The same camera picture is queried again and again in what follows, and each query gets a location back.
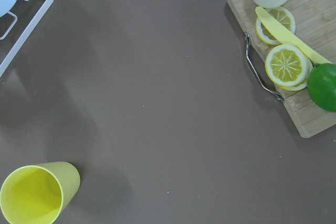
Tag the lemon slice near lime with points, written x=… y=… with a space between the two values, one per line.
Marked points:
x=288 y=68

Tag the lemon slice near bun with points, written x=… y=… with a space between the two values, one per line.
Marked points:
x=283 y=16

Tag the white dish rack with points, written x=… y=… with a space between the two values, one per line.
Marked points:
x=17 y=25

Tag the green lime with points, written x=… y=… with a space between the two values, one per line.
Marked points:
x=321 y=86

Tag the yellow plastic cup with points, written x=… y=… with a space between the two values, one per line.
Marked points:
x=38 y=193

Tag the wooden cutting board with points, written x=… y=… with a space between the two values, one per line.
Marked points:
x=315 y=28

